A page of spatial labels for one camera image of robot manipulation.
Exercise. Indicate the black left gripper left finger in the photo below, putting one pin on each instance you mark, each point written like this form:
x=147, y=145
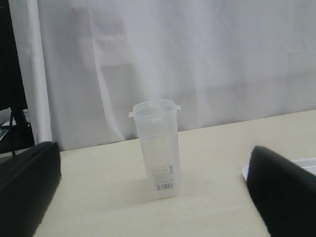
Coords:
x=28, y=182

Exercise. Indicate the black monitor stand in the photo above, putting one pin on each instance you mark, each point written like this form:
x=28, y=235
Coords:
x=12, y=94

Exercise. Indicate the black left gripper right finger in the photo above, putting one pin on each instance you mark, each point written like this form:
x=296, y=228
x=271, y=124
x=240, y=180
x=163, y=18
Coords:
x=283, y=193

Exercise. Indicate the clear plastic cup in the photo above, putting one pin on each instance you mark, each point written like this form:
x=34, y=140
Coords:
x=156, y=123

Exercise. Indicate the white backdrop curtain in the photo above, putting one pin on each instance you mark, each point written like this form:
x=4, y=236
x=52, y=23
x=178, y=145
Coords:
x=86, y=63

